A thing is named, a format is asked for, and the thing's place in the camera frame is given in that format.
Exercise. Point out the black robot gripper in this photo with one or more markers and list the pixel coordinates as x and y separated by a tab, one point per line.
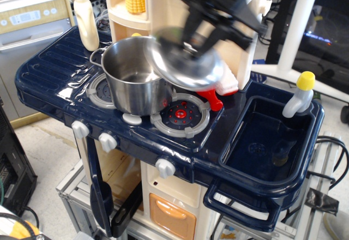
221	14

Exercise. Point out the stainless steel pot lid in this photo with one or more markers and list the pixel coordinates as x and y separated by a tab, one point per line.
180	63

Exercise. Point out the white red toy sponge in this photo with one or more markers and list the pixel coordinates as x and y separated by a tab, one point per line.
228	84

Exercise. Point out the cream toy kitchen shelf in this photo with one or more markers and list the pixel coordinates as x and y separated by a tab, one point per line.
166	13

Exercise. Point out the red toy ketchup bottle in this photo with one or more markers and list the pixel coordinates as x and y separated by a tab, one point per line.
210	96

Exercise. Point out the grey right stove burner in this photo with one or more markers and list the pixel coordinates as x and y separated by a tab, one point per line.
184	117

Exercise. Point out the grey stove burner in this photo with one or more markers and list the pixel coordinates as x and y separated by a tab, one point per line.
99	93
184	117

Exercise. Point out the grey toy faucet yellow cap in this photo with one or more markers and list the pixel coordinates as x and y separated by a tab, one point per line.
302	96

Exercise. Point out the grey round stove button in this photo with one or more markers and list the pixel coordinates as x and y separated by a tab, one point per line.
131	119

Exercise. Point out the cream toy bottle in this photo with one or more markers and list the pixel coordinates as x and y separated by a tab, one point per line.
86	24

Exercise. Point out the grey left stove burner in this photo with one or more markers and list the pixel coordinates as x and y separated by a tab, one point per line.
99	93

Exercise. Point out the navy toy kitchen counter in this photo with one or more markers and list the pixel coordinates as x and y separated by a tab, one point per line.
252	159

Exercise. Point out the grey right stove knob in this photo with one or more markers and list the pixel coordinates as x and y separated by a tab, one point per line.
165	168

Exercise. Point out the grey stove knob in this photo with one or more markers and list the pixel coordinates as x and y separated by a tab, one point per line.
80	130
108	142
165	168

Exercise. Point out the grey middle stove knob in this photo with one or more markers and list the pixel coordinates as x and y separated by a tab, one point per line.
108	142

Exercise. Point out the grey left stove knob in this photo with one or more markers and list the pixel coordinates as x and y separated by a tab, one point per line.
80	130

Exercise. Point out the grey dishwasher appliance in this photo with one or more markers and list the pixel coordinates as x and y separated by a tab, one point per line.
24	32

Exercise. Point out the orange toy drawer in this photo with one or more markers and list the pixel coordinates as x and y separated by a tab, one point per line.
173	219

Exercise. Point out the navy toy oven door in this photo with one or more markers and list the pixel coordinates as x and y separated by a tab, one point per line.
102	202

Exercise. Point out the black computer case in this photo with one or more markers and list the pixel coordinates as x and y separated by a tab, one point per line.
18	180

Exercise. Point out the white stand frame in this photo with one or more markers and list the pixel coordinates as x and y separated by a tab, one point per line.
310	35

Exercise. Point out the aluminium frame cart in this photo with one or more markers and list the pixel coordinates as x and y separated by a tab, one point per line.
123	173

